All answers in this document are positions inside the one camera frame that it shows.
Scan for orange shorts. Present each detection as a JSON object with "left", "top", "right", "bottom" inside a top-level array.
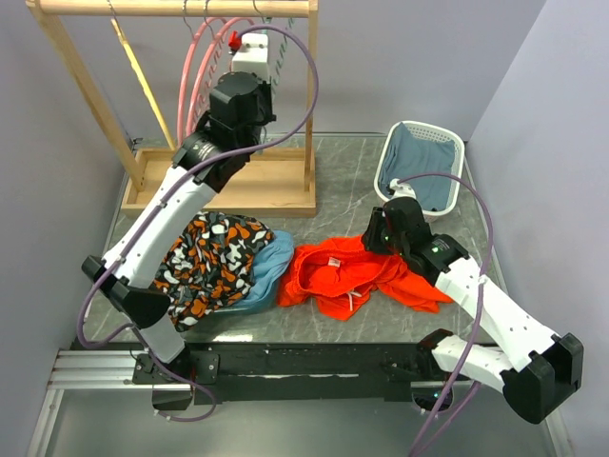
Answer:
[{"left": 276, "top": 236, "right": 451, "bottom": 321}]

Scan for green plastic hanger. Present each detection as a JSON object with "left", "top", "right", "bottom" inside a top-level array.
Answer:
[{"left": 252, "top": 0, "right": 288, "bottom": 96}]

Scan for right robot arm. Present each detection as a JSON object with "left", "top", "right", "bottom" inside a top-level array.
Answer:
[{"left": 363, "top": 197, "right": 584, "bottom": 424}]

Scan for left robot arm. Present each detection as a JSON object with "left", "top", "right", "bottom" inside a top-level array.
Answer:
[{"left": 82, "top": 71, "right": 276, "bottom": 383}]

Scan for left pink plastic hanger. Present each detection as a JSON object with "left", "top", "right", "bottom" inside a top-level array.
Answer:
[{"left": 175, "top": 16, "right": 229, "bottom": 144}]

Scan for pink plastic hanger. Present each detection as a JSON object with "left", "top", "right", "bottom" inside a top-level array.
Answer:
[
  {"left": 175, "top": 16, "right": 229, "bottom": 144},
  {"left": 184, "top": 17, "right": 258, "bottom": 137}
]

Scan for right pink plastic hanger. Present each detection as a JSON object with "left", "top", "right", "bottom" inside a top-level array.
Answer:
[{"left": 184, "top": 17, "right": 258, "bottom": 137}]

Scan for yellow plastic hanger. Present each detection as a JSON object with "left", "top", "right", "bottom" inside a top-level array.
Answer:
[{"left": 110, "top": 18, "right": 176, "bottom": 149}]

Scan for light blue shorts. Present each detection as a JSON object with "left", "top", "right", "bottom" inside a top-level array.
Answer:
[{"left": 240, "top": 230, "right": 295, "bottom": 301}]

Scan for patterned camouflage shorts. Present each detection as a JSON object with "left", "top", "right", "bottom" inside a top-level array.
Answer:
[{"left": 151, "top": 211, "right": 275, "bottom": 332}]

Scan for blue-grey cloth in basket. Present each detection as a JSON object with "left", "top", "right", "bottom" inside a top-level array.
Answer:
[{"left": 378, "top": 122, "right": 457, "bottom": 212}]

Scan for wooden clothes rack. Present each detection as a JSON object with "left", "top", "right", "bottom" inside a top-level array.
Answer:
[{"left": 27, "top": 1, "right": 319, "bottom": 217}]

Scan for white plastic basket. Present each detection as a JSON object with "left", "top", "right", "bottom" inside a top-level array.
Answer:
[{"left": 373, "top": 120, "right": 466, "bottom": 225}]

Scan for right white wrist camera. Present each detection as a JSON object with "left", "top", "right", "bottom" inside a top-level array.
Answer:
[{"left": 388, "top": 178, "right": 417, "bottom": 200}]

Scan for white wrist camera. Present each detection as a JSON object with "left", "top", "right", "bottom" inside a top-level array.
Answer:
[
  {"left": 230, "top": 32, "right": 270, "bottom": 82},
  {"left": 388, "top": 178, "right": 417, "bottom": 200}
]

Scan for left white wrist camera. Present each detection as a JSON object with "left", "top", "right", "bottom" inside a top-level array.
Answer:
[{"left": 230, "top": 32, "right": 270, "bottom": 82}]

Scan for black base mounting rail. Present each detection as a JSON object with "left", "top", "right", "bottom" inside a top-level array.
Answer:
[{"left": 97, "top": 340, "right": 477, "bottom": 411}]

